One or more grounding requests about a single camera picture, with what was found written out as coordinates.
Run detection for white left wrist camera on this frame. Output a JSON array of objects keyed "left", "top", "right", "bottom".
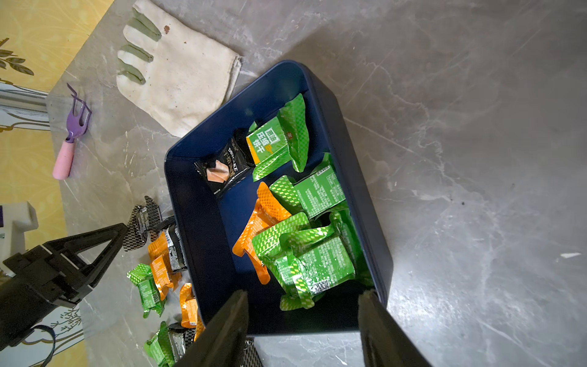
[{"left": 1, "top": 201, "right": 38, "bottom": 276}]

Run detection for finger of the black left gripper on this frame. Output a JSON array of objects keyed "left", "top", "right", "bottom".
[{"left": 44, "top": 223, "right": 128, "bottom": 289}]

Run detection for green cookie packet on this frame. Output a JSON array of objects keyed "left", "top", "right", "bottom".
[
  {"left": 246, "top": 94, "right": 310, "bottom": 182},
  {"left": 252, "top": 209, "right": 373, "bottom": 311},
  {"left": 144, "top": 321, "right": 175, "bottom": 367},
  {"left": 269, "top": 153, "right": 345, "bottom": 219},
  {"left": 127, "top": 264, "right": 165, "bottom": 318}
]

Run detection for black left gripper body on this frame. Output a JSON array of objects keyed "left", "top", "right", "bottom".
[{"left": 1, "top": 243, "right": 96, "bottom": 350}]

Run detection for orange cookie packet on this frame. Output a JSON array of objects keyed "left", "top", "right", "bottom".
[
  {"left": 148, "top": 232, "right": 182, "bottom": 301},
  {"left": 232, "top": 182, "right": 292, "bottom": 284},
  {"left": 180, "top": 283, "right": 205, "bottom": 341}
]

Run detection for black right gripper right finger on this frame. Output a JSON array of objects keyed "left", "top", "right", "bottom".
[{"left": 358, "top": 290, "right": 431, "bottom": 367}]

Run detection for small dark cookie packet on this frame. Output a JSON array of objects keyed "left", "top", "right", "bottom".
[{"left": 194, "top": 132, "right": 255, "bottom": 198}]

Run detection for checkered black cookie packet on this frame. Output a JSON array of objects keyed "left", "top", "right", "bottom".
[{"left": 122, "top": 196, "right": 162, "bottom": 252}]

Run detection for pink purple garden rake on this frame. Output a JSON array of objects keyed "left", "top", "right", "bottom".
[{"left": 53, "top": 84, "right": 93, "bottom": 180}]

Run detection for white fabric garden glove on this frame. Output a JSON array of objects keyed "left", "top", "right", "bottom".
[{"left": 116, "top": 1, "right": 241, "bottom": 138}]

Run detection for dark blue storage box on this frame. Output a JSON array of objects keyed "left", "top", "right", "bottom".
[{"left": 164, "top": 61, "right": 393, "bottom": 336}]

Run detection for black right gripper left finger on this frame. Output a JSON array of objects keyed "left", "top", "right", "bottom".
[{"left": 175, "top": 290, "right": 249, "bottom": 366}]

